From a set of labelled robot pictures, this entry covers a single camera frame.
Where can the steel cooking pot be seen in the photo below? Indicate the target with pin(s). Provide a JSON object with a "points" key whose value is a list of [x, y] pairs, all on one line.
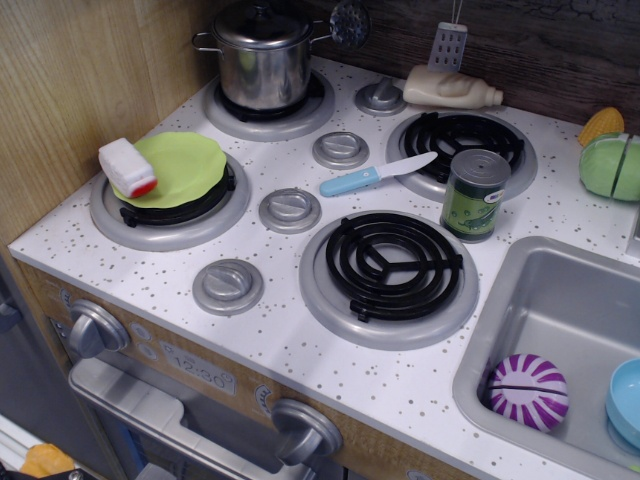
{"points": [[262, 76]]}

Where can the steel pot lid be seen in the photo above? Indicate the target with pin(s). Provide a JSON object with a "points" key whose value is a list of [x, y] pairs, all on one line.
{"points": [[262, 24]]}

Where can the grey stovetop knob middle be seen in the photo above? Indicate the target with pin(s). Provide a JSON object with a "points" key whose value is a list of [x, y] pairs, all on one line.
{"points": [[290, 211]]}

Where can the grey stovetop knob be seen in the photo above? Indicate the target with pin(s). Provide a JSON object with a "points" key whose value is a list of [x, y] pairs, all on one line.
{"points": [[290, 211], [228, 287], [382, 98], [340, 150]]}

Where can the front right black burner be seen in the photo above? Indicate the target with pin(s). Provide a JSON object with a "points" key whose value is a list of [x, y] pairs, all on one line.
{"points": [[387, 280]]}

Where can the grey stovetop knob upper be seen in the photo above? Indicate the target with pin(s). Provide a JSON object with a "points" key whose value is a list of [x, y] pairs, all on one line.
{"points": [[340, 150]]}

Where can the grey stovetop knob front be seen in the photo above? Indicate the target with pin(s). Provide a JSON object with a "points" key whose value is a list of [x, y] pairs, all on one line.
{"points": [[228, 287]]}

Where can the back left black burner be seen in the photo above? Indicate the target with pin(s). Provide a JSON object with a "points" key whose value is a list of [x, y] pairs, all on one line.
{"points": [[305, 117]]}

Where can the green plastic plate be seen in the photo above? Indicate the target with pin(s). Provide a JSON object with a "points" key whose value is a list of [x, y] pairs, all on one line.
{"points": [[187, 165]]}

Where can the grey stovetop knob back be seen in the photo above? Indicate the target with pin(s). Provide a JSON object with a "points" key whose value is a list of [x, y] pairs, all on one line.
{"points": [[382, 98]]}

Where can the green toy tin can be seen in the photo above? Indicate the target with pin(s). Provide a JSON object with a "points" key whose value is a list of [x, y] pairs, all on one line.
{"points": [[473, 194]]}

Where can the front left black burner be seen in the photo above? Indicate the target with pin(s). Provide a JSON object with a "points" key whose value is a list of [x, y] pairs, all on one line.
{"points": [[174, 228]]}

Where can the right oven knob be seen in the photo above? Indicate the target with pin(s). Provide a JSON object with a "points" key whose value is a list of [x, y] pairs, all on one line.
{"points": [[303, 432]]}

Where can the oven knob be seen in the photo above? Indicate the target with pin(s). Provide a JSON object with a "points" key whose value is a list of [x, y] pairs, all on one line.
{"points": [[303, 432], [95, 330]]}

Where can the cream toy bottle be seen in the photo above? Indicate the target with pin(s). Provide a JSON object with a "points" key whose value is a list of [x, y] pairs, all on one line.
{"points": [[449, 90]]}

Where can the white and red toy block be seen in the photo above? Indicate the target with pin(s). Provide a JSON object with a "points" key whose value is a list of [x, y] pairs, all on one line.
{"points": [[127, 169]]}

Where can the steel slotted spoon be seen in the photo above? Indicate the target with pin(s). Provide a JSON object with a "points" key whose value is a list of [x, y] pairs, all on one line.
{"points": [[349, 25]]}

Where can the steel slotted spatula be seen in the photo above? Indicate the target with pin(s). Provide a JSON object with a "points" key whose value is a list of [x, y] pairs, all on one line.
{"points": [[449, 43]]}

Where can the left oven knob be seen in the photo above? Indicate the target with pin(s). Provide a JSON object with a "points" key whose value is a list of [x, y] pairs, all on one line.
{"points": [[95, 330]]}

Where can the grey sink basin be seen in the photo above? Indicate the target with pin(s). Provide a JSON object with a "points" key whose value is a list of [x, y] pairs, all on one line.
{"points": [[578, 310]]}

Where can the purple white toy onion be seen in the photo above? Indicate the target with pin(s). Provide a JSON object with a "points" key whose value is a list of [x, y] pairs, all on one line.
{"points": [[530, 390]]}

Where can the green toy cabbage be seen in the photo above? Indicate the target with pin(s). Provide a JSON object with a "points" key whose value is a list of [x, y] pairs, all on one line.
{"points": [[609, 166]]}

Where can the yellow toy corn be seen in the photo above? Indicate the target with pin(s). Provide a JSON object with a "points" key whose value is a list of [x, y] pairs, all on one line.
{"points": [[605, 121]]}

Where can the light blue bowl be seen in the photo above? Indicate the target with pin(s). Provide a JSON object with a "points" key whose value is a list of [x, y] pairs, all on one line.
{"points": [[622, 401]]}

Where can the orange toy on floor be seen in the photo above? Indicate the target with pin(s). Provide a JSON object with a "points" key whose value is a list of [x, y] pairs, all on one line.
{"points": [[44, 460]]}

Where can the blue handled toy knife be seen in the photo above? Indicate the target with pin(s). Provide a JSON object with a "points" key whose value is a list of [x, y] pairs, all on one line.
{"points": [[375, 174]]}

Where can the grey oven door handle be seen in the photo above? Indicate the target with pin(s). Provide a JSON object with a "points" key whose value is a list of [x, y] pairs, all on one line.
{"points": [[158, 416]]}

